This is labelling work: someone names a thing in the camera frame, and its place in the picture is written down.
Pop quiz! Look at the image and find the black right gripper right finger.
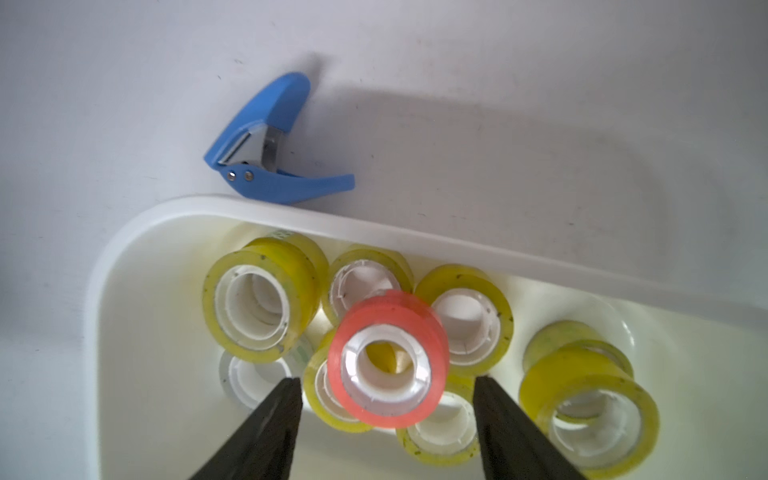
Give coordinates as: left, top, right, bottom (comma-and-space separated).
472, 376, 585, 480

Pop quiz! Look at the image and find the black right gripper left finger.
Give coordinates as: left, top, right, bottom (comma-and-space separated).
193, 378, 303, 480

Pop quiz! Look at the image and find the yellow core tape roll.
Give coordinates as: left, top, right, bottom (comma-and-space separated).
321, 244, 415, 327
519, 346, 660, 479
302, 329, 374, 434
202, 230, 329, 364
396, 376, 480, 467
415, 264, 514, 377

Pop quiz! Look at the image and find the clear white core tape roll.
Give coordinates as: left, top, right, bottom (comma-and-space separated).
219, 336, 315, 410

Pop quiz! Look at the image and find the white storage box tray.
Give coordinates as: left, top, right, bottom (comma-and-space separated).
85, 196, 767, 479

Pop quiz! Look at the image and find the red core tape roll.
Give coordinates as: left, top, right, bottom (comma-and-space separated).
327, 290, 449, 429

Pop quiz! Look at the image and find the yellow core transparent tape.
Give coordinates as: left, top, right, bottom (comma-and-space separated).
522, 320, 634, 424

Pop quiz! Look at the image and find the blue plastic clip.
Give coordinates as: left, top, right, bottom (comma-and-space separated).
204, 72, 355, 205

